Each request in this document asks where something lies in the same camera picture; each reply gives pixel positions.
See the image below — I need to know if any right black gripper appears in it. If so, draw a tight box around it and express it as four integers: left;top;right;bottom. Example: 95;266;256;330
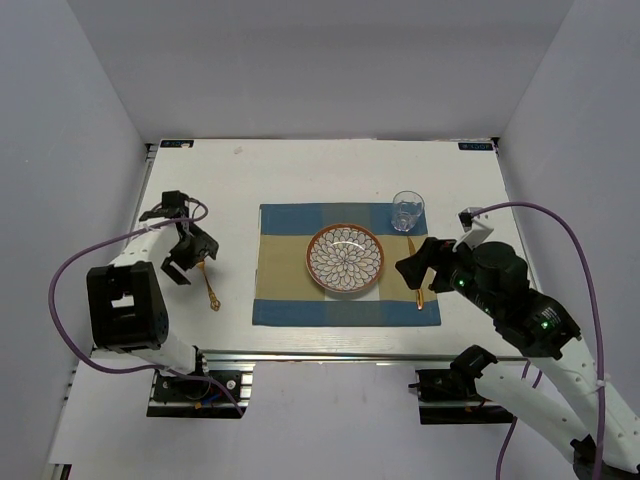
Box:
394;235;500;316

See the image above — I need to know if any gold knife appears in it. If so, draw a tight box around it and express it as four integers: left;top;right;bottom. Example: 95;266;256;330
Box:
407;236;424;311

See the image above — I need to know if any gold fork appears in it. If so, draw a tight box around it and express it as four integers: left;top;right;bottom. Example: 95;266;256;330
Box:
197;260;221;312

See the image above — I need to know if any clear drinking glass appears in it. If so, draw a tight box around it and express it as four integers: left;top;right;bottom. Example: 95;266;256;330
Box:
391;190;424;232

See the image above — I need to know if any floral patterned ceramic bowl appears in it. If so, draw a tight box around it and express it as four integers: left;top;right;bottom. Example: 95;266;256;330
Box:
306;224;384;294

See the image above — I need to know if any blue beige white placemat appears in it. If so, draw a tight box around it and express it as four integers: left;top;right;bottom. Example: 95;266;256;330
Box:
252;202;441;328

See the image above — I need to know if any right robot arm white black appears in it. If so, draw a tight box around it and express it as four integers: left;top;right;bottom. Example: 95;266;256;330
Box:
395;238;639;479

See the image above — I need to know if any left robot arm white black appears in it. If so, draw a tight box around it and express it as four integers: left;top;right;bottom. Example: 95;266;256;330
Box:
86;190;219;399

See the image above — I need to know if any left blue table label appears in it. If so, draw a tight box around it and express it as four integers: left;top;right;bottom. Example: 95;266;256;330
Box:
159;139;194;149

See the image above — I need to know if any blue table label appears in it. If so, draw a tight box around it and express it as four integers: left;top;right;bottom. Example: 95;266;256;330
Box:
458;142;494;151
159;139;194;149

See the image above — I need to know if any right blue table label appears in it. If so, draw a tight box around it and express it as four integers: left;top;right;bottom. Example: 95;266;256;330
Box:
458;142;494;151

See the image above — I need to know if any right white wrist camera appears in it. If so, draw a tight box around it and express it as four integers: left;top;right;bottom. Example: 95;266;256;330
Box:
453;207;494;252

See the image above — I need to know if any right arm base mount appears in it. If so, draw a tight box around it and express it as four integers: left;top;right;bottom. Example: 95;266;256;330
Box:
408;369;514;426

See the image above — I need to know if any aluminium table front rail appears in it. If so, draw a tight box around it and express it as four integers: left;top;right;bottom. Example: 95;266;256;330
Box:
94;349;526;364

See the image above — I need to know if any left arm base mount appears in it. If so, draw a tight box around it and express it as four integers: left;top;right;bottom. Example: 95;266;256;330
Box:
146;354;254;419

